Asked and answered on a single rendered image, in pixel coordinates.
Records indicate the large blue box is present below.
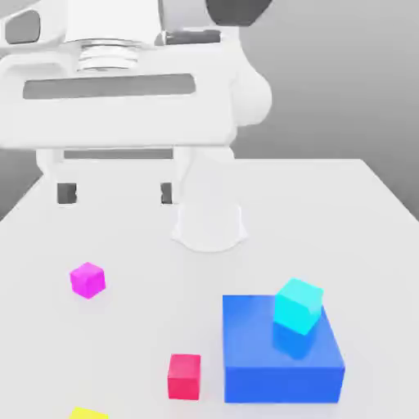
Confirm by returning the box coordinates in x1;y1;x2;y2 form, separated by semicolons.
222;294;347;404

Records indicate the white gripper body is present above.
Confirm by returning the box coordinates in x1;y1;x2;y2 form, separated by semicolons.
0;43;239;161

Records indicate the small yellow cube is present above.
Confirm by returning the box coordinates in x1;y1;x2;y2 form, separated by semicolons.
68;406;110;419

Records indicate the small red cube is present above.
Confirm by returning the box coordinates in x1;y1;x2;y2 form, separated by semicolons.
167;353;202;402

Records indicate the small magenta cube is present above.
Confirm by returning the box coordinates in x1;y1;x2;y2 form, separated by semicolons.
69;261;107;300

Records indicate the small cyan cube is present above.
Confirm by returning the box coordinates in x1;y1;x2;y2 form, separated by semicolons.
273;277;325;337

